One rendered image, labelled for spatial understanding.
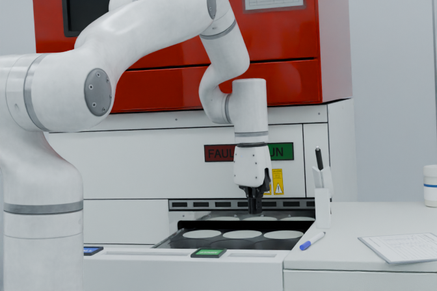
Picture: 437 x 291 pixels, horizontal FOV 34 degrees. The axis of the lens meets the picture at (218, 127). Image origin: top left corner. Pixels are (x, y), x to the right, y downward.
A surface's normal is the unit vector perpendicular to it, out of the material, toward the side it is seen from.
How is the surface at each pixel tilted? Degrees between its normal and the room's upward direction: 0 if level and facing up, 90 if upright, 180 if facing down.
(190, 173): 90
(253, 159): 87
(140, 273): 90
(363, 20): 90
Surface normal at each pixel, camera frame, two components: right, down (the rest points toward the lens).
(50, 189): 0.39, -0.04
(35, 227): 0.04, 0.04
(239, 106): -0.54, 0.08
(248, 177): -0.79, 0.05
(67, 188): 0.76, -0.04
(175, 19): 0.45, 0.27
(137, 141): -0.28, 0.07
